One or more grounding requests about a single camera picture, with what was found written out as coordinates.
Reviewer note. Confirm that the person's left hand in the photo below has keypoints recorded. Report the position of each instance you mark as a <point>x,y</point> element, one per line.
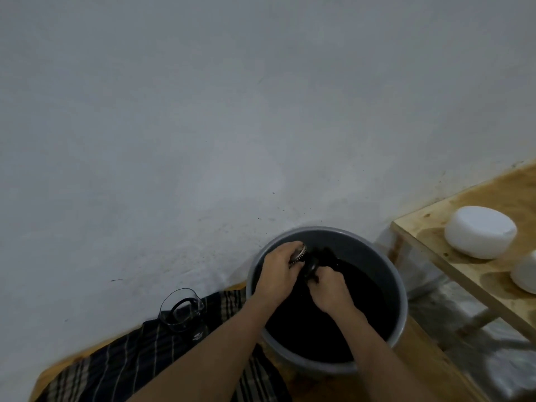
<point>274,276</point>

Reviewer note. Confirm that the person's left forearm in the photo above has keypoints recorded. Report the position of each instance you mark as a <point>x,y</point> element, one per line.
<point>217,355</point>

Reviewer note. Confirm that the black dye water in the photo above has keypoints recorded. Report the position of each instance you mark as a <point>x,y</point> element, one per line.
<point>310,330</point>

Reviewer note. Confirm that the person's right forearm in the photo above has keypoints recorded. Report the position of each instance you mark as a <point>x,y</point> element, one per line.
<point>377,355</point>

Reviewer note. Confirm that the white round block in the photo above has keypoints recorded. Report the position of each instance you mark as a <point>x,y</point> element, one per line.
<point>479,232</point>
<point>525,274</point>

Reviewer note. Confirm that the wooden bench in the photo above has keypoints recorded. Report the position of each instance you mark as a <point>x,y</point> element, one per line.
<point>494,272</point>

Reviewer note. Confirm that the grey plastic basin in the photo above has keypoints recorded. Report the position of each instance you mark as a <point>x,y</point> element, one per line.
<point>377,263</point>

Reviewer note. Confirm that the person's right fingers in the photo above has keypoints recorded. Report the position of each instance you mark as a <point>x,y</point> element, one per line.
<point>319,277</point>

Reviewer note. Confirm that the person's right hand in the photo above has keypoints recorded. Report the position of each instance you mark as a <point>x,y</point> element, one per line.
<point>333,293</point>

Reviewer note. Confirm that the person's left fingers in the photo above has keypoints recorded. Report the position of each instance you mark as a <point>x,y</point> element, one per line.
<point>289,249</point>

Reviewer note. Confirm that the dark striped cloth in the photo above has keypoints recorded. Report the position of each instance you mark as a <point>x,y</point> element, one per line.
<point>125,364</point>

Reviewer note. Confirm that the black wet cloth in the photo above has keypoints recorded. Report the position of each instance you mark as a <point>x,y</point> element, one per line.
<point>324,257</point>

